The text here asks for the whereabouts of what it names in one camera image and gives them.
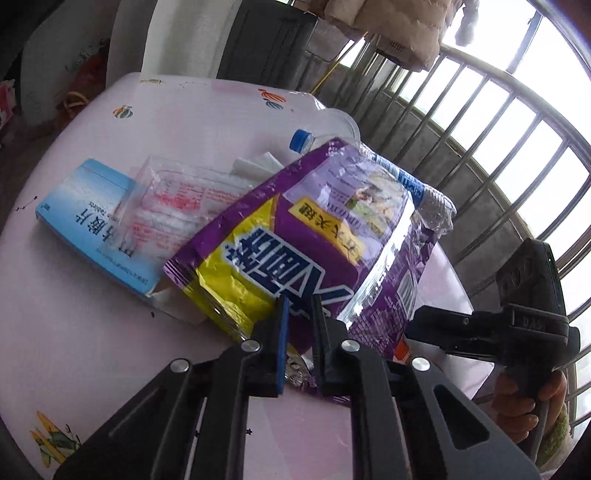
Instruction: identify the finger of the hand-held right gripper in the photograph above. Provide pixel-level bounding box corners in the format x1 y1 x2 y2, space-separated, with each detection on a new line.
405 306 509 356

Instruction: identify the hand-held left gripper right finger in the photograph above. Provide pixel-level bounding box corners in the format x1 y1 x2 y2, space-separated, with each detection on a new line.
311 294 542 480

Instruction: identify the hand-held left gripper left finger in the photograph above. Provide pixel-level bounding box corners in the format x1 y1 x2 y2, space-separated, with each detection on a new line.
53 295 291 480

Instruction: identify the clear plastic bottle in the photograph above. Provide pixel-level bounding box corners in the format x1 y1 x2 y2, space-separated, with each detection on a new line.
288 129 458 236

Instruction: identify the purple and yellow detergent bag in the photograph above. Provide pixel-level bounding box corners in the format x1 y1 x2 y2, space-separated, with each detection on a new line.
163 138 455 407

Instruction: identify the light blue medicine box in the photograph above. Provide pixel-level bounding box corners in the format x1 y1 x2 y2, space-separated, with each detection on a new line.
36 158 185 319

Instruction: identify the person's right hand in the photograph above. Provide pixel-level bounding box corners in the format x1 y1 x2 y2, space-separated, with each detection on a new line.
491 369 568 445

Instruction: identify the green fuzzy cloth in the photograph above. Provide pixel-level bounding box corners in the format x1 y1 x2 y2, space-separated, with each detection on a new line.
538 406 573 467

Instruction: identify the clear plastic wrapper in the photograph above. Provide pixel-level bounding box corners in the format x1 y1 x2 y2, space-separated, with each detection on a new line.
111 156 259 259

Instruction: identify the white crumpled paper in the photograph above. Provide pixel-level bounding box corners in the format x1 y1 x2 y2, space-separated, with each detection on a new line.
231 150 296 178

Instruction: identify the pink patterned tablecloth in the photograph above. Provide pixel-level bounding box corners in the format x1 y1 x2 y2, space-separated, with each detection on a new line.
0 71 497 480

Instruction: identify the metal balcony railing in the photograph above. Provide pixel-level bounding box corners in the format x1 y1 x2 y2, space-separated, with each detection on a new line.
318 23 591 462

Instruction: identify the yellow pole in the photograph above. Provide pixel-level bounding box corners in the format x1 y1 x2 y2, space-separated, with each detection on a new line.
314 46 352 95

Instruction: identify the beige hanging jacket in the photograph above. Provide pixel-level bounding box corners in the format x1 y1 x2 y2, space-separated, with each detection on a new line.
321 0 458 72

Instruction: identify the dark grey cabinet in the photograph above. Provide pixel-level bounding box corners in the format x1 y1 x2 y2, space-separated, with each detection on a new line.
217 0 324 93

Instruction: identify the colourful patterned bag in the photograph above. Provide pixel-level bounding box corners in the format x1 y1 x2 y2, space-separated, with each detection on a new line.
55 51 112 116

